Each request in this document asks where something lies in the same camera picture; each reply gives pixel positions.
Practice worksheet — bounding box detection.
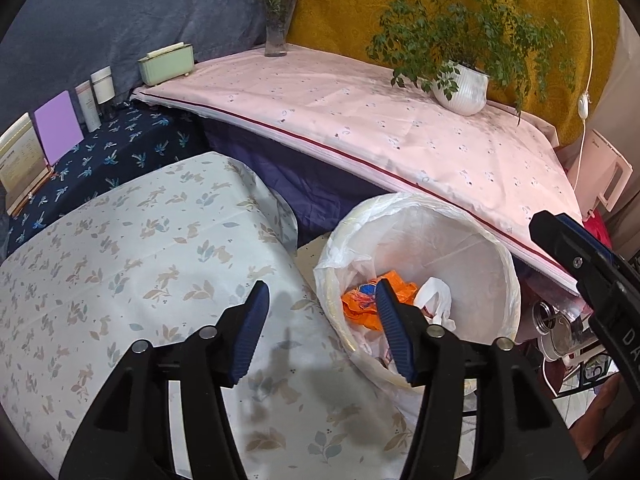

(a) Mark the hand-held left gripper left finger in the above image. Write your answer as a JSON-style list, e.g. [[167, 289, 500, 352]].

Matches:
[[59, 280, 271, 480]]

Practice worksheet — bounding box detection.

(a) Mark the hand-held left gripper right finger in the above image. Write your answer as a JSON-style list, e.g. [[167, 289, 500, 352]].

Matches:
[[375, 279, 588, 480]]

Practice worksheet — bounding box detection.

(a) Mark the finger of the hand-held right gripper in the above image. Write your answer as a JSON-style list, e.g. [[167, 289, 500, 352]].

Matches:
[[529, 210, 640, 307]]

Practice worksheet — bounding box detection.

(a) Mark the orange plastic bag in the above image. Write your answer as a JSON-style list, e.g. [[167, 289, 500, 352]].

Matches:
[[341, 270, 418, 331]]

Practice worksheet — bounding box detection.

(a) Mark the white tissue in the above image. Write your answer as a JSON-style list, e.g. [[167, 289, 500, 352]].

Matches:
[[412, 277, 456, 331]]

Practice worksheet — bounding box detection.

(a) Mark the white bag-lined trash bin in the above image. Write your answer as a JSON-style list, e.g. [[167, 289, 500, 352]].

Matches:
[[313, 191, 522, 411]]

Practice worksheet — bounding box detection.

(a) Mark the red cloth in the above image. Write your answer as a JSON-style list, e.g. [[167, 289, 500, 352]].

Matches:
[[582, 210, 613, 246]]

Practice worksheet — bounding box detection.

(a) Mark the white leaf-print cloth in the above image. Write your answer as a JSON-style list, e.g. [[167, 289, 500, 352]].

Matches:
[[0, 151, 421, 480]]

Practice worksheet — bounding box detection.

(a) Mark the purple table skirt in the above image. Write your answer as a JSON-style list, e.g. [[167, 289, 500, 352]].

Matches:
[[202, 117, 396, 248]]

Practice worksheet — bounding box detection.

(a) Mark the green plant in white pot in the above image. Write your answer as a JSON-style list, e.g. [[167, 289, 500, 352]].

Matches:
[[332, 0, 576, 123]]

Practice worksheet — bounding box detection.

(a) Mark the dark blue floral cloth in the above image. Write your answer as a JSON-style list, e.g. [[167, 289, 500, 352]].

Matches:
[[5, 102, 211, 256]]

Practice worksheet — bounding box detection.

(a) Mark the pink tablecloth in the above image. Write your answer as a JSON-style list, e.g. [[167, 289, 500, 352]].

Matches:
[[131, 44, 583, 296]]

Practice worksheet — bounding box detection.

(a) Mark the white slim tube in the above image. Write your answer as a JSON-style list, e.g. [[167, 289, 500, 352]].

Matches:
[[75, 81, 101, 131]]

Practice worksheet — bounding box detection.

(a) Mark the green tissue box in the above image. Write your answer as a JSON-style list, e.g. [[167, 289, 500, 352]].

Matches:
[[138, 41, 196, 86]]

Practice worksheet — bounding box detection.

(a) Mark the purple card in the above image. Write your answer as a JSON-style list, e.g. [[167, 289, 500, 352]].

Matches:
[[33, 91, 85, 166]]

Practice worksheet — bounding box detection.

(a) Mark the framed picture book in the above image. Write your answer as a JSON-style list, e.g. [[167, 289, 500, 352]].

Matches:
[[0, 112, 56, 216]]

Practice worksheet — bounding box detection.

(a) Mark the white jar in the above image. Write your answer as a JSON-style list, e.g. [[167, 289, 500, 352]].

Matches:
[[90, 66, 117, 106]]

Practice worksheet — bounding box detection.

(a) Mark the glass vase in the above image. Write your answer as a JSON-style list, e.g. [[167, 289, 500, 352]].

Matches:
[[264, 0, 296, 57]]

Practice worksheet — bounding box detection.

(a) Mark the yellow hanging cloth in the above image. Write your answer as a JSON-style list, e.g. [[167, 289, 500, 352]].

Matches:
[[287, 0, 621, 148]]

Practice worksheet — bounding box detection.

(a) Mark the blue hanging cloth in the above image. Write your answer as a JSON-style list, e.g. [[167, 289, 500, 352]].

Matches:
[[0, 0, 306, 146]]

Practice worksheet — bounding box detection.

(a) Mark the white cable with switch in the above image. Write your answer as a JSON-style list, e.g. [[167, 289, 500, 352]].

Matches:
[[570, 0, 601, 211]]

